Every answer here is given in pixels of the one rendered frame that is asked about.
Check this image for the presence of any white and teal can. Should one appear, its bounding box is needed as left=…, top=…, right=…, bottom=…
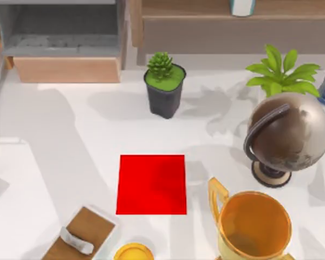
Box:
left=230, top=0, right=257, bottom=17

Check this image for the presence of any gold trophy cup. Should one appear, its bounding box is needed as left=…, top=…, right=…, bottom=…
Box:
left=207, top=177, right=296, bottom=260

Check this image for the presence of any yellow round cup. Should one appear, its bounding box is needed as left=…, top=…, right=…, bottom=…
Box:
left=113, top=243, right=155, bottom=260

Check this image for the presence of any wooden tissue box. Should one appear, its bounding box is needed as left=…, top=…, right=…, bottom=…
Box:
left=40, top=204, right=120, bottom=260

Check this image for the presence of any pale wooden drawer front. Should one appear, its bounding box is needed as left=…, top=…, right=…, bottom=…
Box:
left=12, top=56, right=121, bottom=83

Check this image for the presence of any pulled-out wooden drawer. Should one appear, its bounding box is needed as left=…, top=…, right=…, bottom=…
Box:
left=0, top=0, right=128, bottom=83

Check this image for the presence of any wooden open shelf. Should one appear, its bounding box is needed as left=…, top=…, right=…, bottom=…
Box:
left=130, top=0, right=325, bottom=67

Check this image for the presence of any brown globe on stand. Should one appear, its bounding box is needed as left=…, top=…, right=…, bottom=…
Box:
left=243, top=94, right=325, bottom=188

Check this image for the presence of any flat red square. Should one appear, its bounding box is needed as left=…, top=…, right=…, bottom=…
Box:
left=115, top=154, right=188, bottom=216

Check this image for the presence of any leafy green plant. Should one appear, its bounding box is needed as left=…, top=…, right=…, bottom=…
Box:
left=245, top=43, right=322, bottom=98

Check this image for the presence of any black pot with green plant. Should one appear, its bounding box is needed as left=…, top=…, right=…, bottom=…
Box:
left=144, top=51, right=187, bottom=120

